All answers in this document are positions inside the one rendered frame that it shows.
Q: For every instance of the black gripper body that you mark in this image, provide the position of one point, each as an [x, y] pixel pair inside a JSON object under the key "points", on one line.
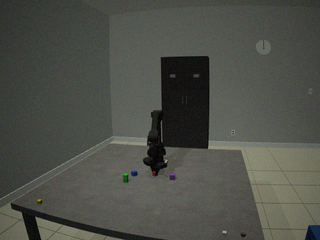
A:
{"points": [[159, 164]]}

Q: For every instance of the blue block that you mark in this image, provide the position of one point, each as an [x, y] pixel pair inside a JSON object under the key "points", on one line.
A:
{"points": [[134, 173]]}

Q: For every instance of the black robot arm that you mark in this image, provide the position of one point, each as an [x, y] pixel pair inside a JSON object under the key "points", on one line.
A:
{"points": [[154, 137]]}

